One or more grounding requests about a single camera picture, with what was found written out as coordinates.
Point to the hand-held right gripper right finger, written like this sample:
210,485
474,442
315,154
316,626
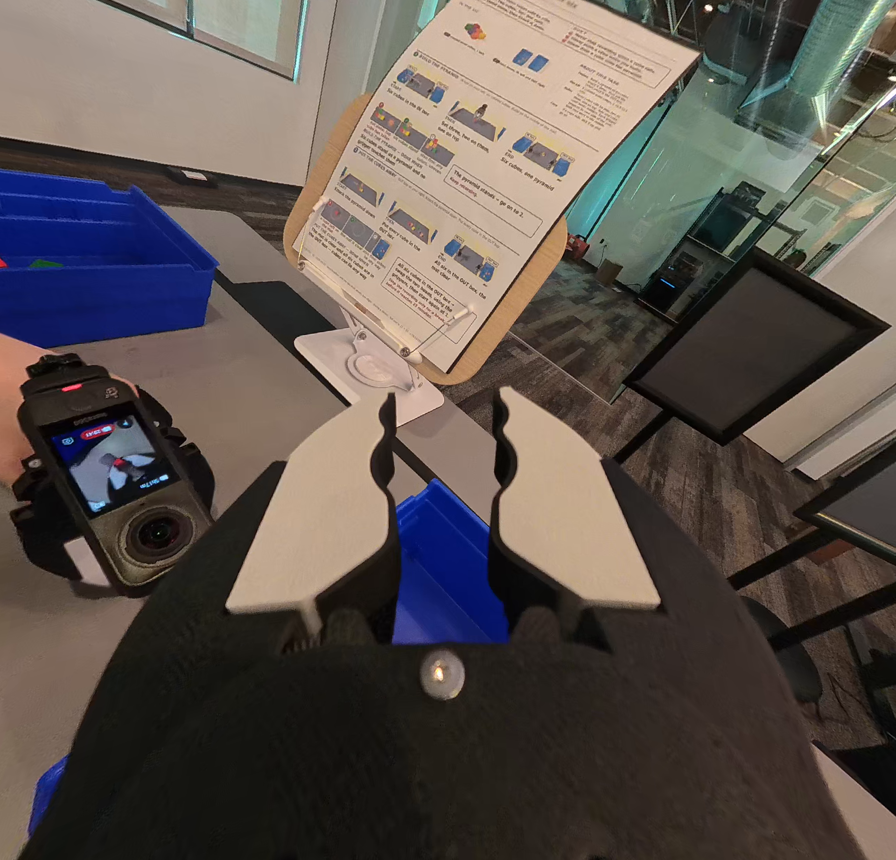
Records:
574,524

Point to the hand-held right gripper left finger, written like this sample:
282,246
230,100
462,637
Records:
315,524

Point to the blue plastic bin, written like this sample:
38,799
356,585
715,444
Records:
448,580
105,293

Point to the green cube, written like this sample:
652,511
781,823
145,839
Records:
45,263

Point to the person's left hand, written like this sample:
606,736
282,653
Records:
10,412

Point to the black metal pole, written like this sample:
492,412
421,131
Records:
777,562

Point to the black round stand base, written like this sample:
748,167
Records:
791,657

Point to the cardboard box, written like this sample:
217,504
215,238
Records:
610,272

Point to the black panel stand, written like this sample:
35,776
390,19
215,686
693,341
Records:
756,342

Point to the red equipment case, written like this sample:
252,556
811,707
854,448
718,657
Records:
577,245

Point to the grey display panel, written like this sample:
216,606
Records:
861,510

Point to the black shelving rack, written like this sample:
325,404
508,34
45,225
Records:
714,244

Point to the wooden instruction board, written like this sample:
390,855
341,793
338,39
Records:
490,139

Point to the large gridded window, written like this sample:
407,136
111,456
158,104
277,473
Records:
245,6

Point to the ribbed duct behind glass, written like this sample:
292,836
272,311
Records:
819,34

